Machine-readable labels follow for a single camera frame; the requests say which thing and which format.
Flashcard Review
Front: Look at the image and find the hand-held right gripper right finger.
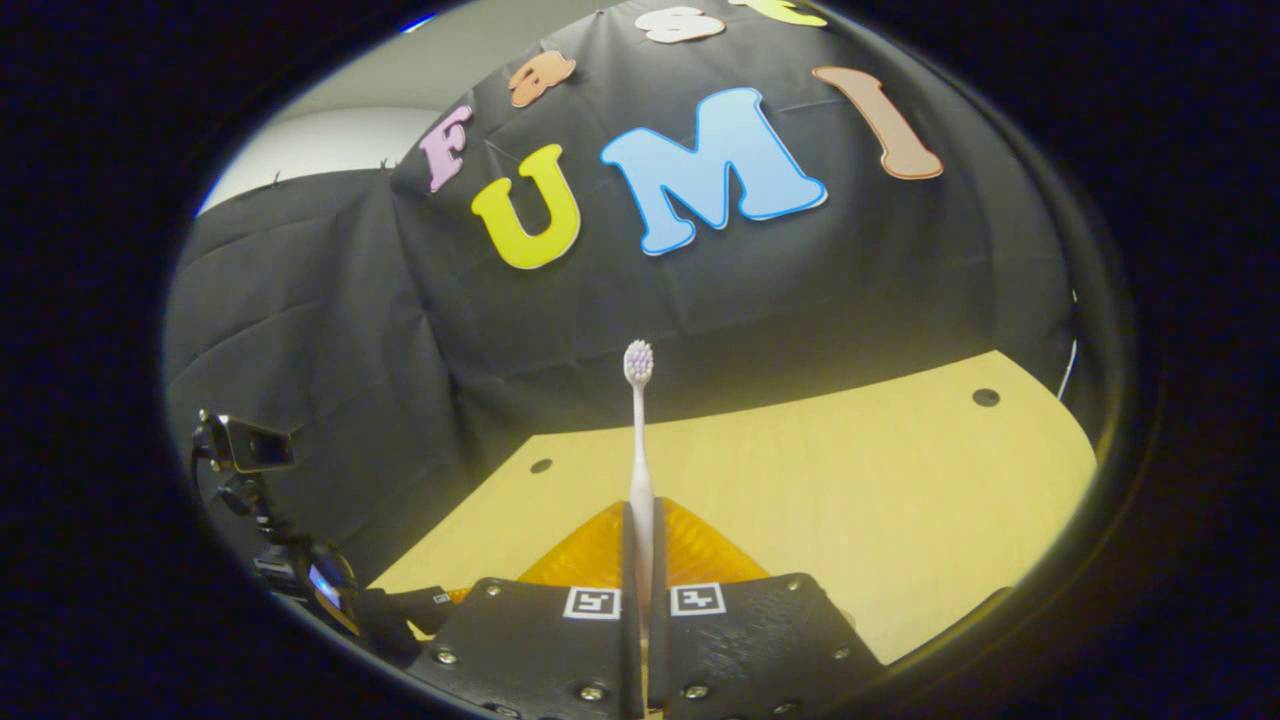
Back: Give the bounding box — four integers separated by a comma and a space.
647, 496, 887, 720

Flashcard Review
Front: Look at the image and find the black backdrop cloth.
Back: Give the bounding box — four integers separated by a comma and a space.
163, 0, 1076, 591

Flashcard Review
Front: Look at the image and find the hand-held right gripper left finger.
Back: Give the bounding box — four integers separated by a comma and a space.
408, 498, 645, 720

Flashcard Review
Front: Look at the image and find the pink toothbrush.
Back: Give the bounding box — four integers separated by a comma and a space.
622, 339, 657, 641

